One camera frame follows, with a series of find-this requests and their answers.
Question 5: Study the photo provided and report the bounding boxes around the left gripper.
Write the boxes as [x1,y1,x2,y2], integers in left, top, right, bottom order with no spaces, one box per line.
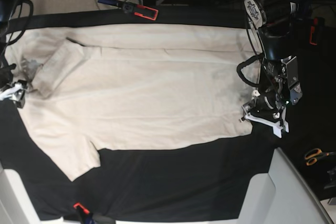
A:
[242,91,285,119]

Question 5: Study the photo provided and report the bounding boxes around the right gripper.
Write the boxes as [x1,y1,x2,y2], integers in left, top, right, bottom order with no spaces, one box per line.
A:
[0,64,26,108]

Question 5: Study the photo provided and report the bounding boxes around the cream white T-shirt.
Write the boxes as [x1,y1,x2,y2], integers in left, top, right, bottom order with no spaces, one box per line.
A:
[5,24,253,180]

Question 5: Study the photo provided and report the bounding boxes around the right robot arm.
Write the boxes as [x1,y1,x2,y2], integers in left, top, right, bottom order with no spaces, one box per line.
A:
[1,0,34,109]

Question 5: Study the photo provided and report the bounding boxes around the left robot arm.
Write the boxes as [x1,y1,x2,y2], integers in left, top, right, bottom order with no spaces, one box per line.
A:
[237,0,309,119]

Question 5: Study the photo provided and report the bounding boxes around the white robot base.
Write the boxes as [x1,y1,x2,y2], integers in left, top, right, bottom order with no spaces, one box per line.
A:
[116,143,331,223]
[1,167,64,224]

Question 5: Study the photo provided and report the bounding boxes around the orange black clamp right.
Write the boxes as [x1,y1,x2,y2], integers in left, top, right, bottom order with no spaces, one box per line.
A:
[309,17,325,46]

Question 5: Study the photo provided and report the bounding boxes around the black table cloth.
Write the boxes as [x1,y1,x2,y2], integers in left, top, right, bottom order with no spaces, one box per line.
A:
[1,24,335,222]

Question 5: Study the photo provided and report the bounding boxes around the orange blue clamp bottom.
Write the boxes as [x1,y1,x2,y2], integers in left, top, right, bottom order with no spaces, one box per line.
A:
[73,202,116,224]

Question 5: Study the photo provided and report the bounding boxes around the blue orange clamp top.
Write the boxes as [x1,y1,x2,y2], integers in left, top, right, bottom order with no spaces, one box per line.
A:
[98,0,159,21]

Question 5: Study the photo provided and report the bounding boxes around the orange handled scissors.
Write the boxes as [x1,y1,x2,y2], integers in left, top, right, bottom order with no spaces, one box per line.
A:
[304,148,335,166]

